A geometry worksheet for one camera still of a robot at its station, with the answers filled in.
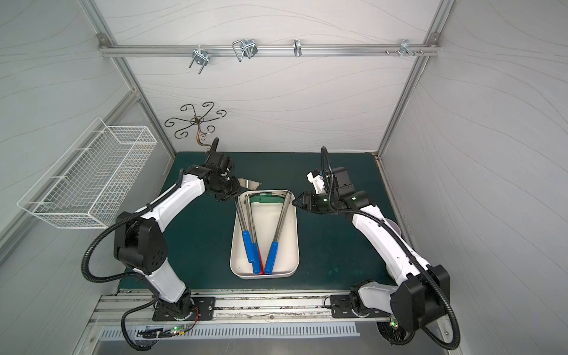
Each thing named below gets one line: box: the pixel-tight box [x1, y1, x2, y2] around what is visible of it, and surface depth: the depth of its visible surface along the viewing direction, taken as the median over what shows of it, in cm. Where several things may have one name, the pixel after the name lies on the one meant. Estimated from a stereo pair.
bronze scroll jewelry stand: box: [164, 101, 228, 154], surface depth 93 cm
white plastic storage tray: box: [230, 195, 300, 280], surface depth 89 cm
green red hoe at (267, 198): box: [249, 193, 285, 204], surface depth 99 cm
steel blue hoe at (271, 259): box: [264, 190, 293, 276], surface depth 84 cm
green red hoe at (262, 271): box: [257, 248, 265, 276], surface depth 82 cm
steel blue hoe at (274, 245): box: [268, 190, 293, 255], surface depth 95 cm
